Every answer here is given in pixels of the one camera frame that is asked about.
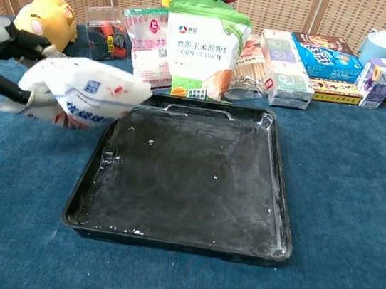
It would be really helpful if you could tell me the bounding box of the white snack packet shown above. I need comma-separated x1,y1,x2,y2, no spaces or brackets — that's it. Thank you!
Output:
0,45,156,142

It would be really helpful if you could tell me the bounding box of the yellow plush toy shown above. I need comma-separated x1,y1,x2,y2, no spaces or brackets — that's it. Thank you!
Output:
9,0,83,56

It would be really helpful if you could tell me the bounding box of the clear box with black-red parts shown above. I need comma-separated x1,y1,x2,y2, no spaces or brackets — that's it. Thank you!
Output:
78,1,139,66

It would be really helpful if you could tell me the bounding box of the pink and white powder bag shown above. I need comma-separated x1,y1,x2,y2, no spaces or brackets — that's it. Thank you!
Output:
113,1,184,94

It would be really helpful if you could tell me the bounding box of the corn starch bag, green top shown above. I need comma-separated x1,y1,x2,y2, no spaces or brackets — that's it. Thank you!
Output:
156,0,256,107

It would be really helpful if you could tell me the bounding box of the black baking tray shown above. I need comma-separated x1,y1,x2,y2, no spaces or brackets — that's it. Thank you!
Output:
58,81,312,272

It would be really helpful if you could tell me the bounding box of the clear biscuit stick packet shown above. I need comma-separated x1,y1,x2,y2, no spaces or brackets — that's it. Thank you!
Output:
223,31,278,106

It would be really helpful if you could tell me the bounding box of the pastel tissue pack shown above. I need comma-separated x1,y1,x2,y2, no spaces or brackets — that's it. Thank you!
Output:
249,28,325,113

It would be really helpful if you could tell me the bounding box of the blue cookie box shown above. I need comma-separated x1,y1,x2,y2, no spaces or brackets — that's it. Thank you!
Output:
286,30,369,87

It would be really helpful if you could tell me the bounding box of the yellow and red flat box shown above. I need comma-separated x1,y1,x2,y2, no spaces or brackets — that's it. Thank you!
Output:
306,75,365,107

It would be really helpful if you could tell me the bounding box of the small purple white carton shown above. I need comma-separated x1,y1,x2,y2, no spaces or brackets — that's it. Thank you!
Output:
350,53,386,112

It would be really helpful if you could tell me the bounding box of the blue carpet table cover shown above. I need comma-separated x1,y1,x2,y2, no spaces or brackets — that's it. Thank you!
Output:
0,12,386,289

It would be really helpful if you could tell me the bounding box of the light blue mug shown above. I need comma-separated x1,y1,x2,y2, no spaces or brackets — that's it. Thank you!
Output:
355,26,386,70

